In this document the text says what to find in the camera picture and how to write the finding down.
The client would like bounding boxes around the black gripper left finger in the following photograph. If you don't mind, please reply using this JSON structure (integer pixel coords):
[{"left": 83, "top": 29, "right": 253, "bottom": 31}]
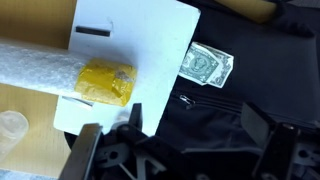
[{"left": 59, "top": 102, "right": 188, "bottom": 180}]

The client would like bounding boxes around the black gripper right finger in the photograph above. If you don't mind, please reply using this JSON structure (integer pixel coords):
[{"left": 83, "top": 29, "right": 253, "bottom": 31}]
[{"left": 240, "top": 101, "right": 320, "bottom": 180}]

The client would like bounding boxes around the black zip jacket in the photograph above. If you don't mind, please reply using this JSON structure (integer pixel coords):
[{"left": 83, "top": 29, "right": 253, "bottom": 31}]
[{"left": 63, "top": 0, "right": 320, "bottom": 180}]

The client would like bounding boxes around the dark flat strip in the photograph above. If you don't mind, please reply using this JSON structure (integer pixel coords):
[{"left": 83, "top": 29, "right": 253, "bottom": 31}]
[
  {"left": 60, "top": 95, "right": 95, "bottom": 110},
  {"left": 75, "top": 25, "right": 112, "bottom": 38}
]

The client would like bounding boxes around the clear plastic cup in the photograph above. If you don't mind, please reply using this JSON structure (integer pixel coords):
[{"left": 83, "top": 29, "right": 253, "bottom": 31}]
[{"left": 0, "top": 110, "right": 30, "bottom": 164}]

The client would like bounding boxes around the foam roll with yellow end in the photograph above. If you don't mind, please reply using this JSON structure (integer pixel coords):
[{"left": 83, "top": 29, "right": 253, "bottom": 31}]
[{"left": 0, "top": 37, "right": 138, "bottom": 108}]

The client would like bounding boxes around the folded dollar bill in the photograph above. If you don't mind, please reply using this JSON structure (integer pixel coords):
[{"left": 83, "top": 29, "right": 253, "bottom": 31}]
[{"left": 178, "top": 41, "right": 235, "bottom": 89}]

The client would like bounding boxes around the white flat board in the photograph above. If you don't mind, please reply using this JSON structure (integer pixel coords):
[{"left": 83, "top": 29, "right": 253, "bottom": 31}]
[{"left": 53, "top": 0, "right": 202, "bottom": 138}]

